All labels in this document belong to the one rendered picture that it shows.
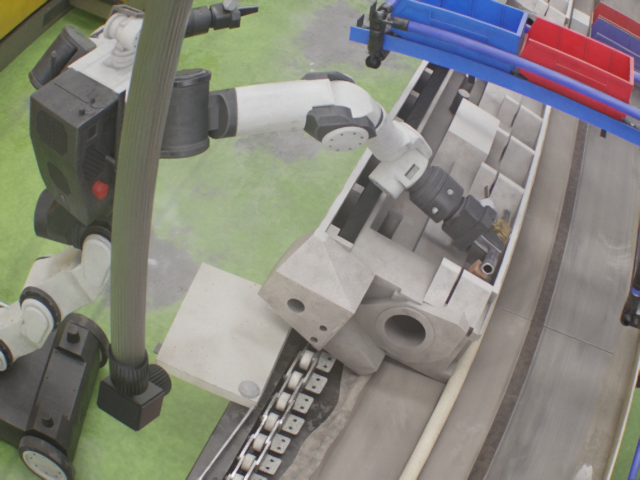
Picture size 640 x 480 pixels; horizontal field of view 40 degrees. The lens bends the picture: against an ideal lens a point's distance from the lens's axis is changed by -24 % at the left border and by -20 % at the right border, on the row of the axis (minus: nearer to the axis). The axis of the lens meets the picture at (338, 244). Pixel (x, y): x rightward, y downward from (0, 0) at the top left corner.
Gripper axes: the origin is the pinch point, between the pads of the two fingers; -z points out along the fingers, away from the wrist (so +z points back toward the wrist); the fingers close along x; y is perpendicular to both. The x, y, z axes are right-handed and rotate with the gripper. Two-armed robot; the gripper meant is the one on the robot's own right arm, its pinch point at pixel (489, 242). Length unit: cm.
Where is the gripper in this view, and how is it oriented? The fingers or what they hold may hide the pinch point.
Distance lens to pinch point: 212.0
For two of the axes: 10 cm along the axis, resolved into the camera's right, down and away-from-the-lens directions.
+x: -5.6, 5.0, 6.6
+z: -7.6, -6.3, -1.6
